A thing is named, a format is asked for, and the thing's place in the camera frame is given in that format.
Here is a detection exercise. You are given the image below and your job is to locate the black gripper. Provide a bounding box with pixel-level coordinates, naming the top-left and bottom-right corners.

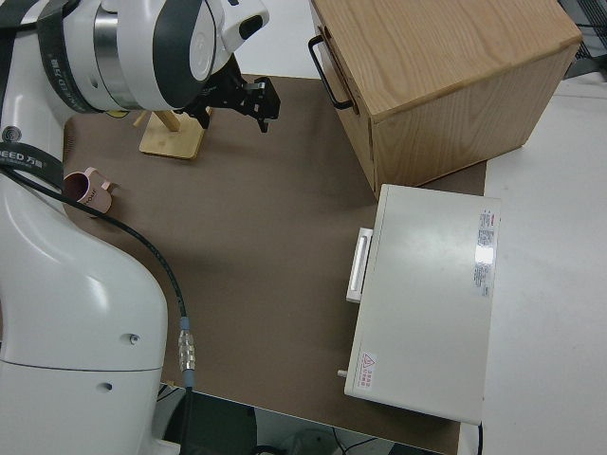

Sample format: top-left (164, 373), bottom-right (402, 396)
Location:
top-left (189, 58), bottom-right (282, 136)

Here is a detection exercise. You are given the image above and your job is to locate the pink mug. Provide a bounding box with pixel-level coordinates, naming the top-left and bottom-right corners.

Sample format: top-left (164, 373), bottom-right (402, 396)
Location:
top-left (62, 166), bottom-right (120, 213)

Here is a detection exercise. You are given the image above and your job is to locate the wooden mug stand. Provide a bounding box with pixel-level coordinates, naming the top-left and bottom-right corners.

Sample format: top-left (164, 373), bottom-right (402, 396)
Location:
top-left (132, 107), bottom-right (206, 161)

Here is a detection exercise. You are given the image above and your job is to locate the brown table mat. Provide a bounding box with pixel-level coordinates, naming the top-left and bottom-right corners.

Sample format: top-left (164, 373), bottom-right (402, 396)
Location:
top-left (64, 75), bottom-right (489, 455)

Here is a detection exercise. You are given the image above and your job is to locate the wooden cabinet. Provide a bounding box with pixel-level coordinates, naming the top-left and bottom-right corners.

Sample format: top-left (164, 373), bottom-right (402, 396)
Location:
top-left (310, 0), bottom-right (583, 190)

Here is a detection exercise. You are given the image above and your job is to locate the white toaster oven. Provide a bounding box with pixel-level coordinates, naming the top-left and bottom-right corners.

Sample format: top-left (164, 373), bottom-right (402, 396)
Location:
top-left (344, 183), bottom-right (503, 425)

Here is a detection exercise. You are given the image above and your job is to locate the black cabinet handle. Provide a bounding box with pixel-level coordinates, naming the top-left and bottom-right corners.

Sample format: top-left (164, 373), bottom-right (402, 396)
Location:
top-left (307, 36), bottom-right (355, 110)

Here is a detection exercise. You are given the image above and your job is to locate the white oven door handle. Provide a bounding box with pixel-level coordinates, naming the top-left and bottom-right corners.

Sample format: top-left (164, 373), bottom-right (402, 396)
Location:
top-left (345, 227), bottom-right (375, 303)

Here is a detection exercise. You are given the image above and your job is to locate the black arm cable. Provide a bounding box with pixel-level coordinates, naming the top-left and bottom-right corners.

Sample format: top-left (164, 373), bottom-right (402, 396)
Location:
top-left (0, 163), bottom-right (197, 392)

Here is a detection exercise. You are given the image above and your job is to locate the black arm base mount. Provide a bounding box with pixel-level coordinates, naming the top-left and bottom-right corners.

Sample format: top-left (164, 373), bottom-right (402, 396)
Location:
top-left (174, 388), bottom-right (258, 455)

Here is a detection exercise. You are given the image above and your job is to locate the black wire rack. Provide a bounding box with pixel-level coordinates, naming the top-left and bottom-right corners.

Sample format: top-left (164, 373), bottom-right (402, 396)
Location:
top-left (566, 0), bottom-right (607, 80)

